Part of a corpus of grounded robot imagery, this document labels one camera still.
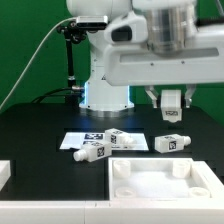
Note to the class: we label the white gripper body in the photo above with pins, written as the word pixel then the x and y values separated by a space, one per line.
pixel 201 61

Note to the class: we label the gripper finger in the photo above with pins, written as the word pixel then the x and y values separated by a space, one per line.
pixel 153 94
pixel 190 90

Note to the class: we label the white square tabletop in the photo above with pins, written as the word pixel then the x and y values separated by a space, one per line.
pixel 162 179

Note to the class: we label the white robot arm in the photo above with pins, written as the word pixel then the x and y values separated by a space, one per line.
pixel 157 44

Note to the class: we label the white tag sheet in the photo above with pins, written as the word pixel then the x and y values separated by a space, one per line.
pixel 74 140

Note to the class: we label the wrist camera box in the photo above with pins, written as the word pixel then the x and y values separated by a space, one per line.
pixel 129 28

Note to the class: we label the silver camera bar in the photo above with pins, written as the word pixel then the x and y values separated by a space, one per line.
pixel 92 22

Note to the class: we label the black camera stand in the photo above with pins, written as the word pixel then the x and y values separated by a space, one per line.
pixel 72 35

